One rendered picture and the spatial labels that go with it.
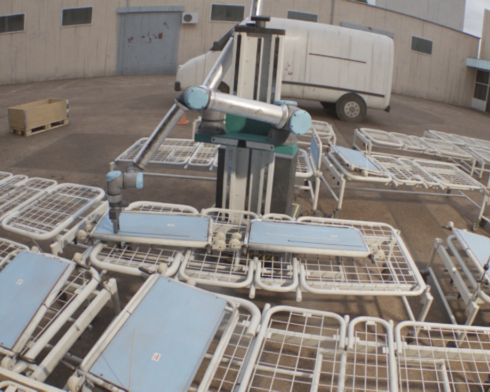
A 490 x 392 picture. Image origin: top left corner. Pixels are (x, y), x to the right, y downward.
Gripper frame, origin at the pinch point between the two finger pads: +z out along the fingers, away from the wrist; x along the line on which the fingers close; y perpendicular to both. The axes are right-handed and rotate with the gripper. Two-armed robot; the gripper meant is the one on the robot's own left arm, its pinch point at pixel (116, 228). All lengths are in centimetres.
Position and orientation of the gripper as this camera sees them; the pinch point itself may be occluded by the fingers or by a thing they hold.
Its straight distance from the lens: 229.0
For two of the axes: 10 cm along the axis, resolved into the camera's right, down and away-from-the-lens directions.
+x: 0.5, 3.5, -9.4
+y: -10.0, -0.4, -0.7
